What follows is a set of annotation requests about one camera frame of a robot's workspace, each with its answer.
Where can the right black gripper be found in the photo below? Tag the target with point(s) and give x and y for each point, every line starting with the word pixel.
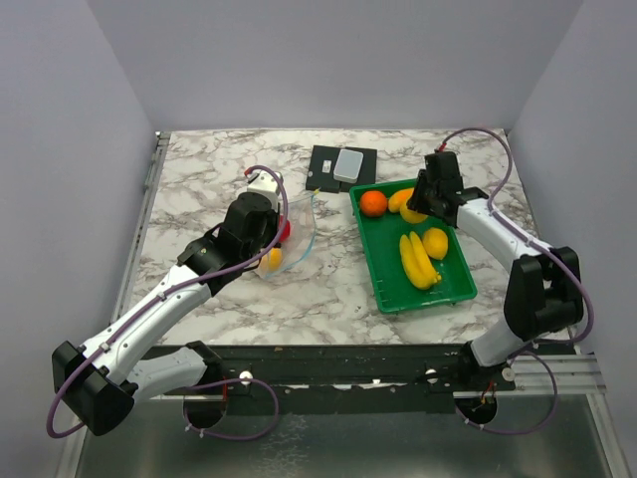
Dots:
pixel 418 202

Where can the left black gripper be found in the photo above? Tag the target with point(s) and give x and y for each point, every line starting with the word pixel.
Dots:
pixel 274 219

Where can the red apple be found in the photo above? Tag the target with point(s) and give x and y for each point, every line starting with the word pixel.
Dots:
pixel 285 226

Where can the yellow peach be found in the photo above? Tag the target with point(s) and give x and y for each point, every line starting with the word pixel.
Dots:
pixel 274 260
pixel 410 216

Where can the yellow lemon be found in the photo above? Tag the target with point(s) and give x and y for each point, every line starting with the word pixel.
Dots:
pixel 436 243

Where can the clear zip top bag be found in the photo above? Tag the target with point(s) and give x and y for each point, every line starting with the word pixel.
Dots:
pixel 303 234

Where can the green plastic tray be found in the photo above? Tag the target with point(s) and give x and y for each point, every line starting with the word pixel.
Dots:
pixel 380 241

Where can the yellow banana bunch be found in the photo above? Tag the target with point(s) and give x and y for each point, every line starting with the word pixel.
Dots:
pixel 416 263

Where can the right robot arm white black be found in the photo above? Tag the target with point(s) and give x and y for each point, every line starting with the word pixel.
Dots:
pixel 543 293

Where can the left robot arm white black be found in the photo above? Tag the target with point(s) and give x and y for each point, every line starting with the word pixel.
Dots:
pixel 102 379

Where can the orange yellow mango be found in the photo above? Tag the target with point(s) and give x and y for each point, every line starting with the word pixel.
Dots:
pixel 399 199

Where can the orange fruit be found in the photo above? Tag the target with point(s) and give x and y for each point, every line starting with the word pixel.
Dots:
pixel 373 203

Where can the grey translucent small case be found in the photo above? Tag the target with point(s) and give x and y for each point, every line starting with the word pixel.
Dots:
pixel 348 166

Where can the black flat box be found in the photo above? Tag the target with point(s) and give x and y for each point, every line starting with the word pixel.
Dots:
pixel 322 163

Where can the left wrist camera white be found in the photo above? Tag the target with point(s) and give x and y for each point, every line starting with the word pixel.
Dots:
pixel 264 183

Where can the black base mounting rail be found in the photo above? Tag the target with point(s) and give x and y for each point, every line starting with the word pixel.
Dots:
pixel 334 379

